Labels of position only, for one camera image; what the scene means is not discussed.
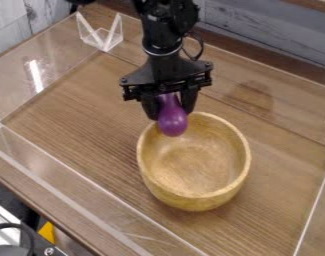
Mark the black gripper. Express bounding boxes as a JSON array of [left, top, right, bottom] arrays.
[[119, 54, 212, 121]]

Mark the purple toy eggplant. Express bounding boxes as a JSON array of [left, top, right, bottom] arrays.
[[158, 93, 187, 137]]

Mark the brown wooden bowl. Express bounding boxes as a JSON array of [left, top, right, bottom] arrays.
[[136, 112, 251, 212]]

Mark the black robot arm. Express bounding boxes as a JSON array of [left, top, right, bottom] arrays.
[[119, 0, 212, 120]]

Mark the yellow warning sticker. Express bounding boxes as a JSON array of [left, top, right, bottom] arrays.
[[37, 222, 56, 244]]

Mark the clear acrylic corner bracket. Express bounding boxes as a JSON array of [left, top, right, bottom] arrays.
[[75, 13, 123, 52]]

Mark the black cable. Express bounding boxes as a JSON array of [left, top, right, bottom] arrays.
[[0, 222, 36, 256]]

